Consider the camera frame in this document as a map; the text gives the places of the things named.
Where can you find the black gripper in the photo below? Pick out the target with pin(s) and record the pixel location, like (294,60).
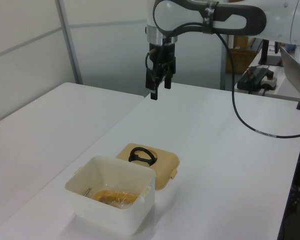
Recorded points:
(165,51)

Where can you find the tan tool case lid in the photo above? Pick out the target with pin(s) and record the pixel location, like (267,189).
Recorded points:
(166,160)

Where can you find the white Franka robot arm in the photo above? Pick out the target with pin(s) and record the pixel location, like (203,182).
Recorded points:
(277,17)

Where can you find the orange tool in plastic bag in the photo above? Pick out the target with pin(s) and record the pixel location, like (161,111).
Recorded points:
(112,197)

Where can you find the white plastic tool case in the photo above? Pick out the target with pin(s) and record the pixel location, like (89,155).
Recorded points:
(110,215)

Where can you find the brown cardboard box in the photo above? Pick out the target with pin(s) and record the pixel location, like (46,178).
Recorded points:
(242,60)

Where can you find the black electronics box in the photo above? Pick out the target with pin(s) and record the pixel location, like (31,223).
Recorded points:
(253,75)

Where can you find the black monitor stand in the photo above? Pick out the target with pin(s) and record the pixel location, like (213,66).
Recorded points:
(265,50)

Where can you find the grey emergency stop button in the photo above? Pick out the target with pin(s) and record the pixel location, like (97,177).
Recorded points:
(270,82)

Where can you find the silver laptop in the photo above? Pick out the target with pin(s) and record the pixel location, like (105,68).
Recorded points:
(292,70)

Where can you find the grey partition post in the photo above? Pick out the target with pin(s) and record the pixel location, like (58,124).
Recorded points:
(71,50)

